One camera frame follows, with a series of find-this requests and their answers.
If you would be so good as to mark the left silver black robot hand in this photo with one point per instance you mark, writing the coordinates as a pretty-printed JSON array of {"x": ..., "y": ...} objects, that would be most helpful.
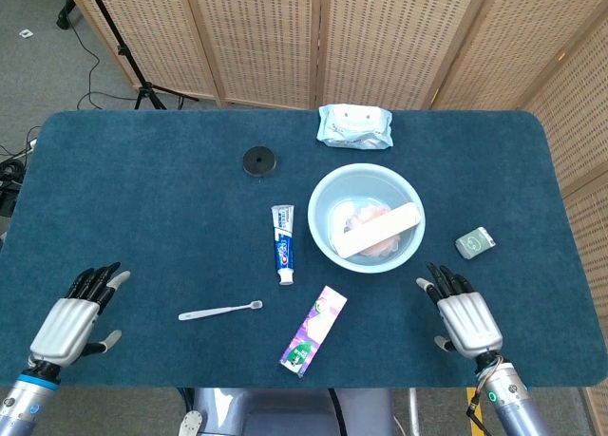
[{"x": 66, "y": 329}]

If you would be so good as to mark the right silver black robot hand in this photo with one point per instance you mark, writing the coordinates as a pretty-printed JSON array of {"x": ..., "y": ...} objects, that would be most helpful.
[{"x": 470, "y": 324}]

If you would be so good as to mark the white toothbrush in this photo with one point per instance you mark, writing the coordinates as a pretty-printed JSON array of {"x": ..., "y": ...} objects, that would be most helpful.
[{"x": 214, "y": 311}]

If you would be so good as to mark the pink mesh bath loofah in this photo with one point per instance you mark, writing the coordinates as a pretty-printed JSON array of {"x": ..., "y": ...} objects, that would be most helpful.
[{"x": 368, "y": 215}]

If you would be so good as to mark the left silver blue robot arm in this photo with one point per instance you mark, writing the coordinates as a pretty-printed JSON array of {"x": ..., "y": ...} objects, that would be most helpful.
[{"x": 26, "y": 403}]

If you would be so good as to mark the light blue plastic basin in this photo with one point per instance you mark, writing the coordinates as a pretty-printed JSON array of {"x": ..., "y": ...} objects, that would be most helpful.
[{"x": 328, "y": 194}]

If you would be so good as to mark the small green soap packet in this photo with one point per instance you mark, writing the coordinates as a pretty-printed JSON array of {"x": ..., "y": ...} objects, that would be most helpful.
[{"x": 476, "y": 242}]

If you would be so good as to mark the dark blue table mat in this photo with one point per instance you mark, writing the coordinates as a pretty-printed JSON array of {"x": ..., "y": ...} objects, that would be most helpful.
[{"x": 142, "y": 208}]

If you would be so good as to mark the purple green toothpaste carton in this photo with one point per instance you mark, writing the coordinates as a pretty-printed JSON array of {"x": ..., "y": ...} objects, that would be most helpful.
[{"x": 311, "y": 334}]

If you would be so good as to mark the blue white toothpaste tube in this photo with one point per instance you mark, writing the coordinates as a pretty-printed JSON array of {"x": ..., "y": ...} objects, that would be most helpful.
[{"x": 284, "y": 246}]

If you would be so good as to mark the grey blue robot torso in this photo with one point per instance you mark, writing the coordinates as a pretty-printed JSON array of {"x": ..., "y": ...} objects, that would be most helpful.
[{"x": 285, "y": 412}]

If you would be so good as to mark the light blue wet wipes pack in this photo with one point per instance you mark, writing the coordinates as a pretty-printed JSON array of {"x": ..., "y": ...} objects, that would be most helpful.
[{"x": 354, "y": 127}]

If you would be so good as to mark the black round disc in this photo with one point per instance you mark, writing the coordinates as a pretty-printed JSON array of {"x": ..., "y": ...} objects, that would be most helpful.
[{"x": 259, "y": 161}]

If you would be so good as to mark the black tripod stand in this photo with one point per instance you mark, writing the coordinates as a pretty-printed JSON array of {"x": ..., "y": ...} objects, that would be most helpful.
[{"x": 142, "y": 82}]

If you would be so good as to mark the small white floor tag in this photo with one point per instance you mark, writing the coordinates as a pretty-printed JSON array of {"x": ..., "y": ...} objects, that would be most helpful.
[{"x": 25, "y": 33}]

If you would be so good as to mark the black stand foot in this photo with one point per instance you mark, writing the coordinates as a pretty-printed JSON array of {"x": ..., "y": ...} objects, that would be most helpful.
[{"x": 66, "y": 15}]

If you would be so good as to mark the wicker folding screen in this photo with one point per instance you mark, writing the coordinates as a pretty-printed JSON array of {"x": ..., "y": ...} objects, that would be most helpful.
[{"x": 266, "y": 37}]

